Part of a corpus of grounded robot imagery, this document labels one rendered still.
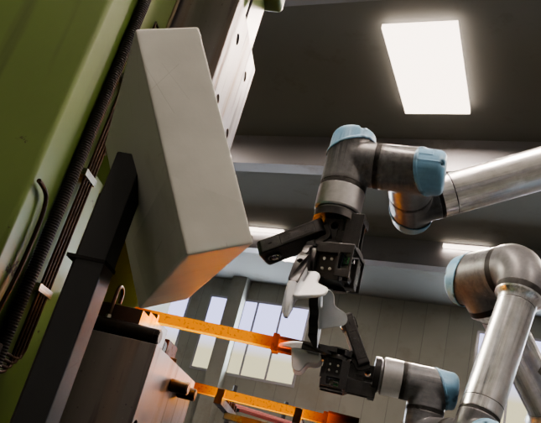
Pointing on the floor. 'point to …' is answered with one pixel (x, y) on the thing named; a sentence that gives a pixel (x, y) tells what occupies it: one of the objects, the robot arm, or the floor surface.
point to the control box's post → (81, 298)
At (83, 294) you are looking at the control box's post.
